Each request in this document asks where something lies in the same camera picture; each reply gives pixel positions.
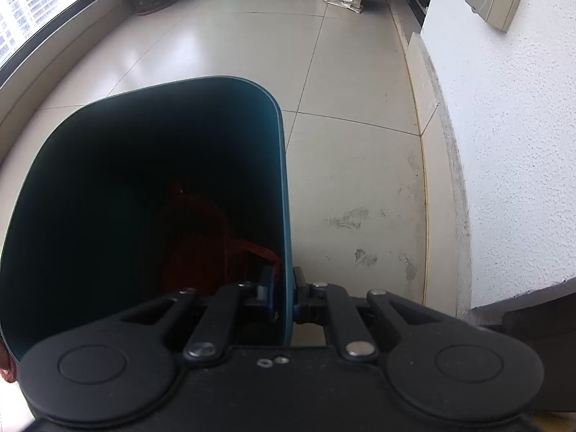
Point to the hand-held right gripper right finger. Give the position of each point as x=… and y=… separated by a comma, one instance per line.
x=310, y=307

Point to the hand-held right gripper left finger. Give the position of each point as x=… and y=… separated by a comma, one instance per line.
x=268, y=289

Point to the teal plastic trash bin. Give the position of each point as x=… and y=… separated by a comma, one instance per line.
x=135, y=166

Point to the red mesh bag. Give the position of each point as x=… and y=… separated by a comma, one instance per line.
x=202, y=243

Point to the red woven cloth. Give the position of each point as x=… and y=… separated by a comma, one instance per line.
x=6, y=369

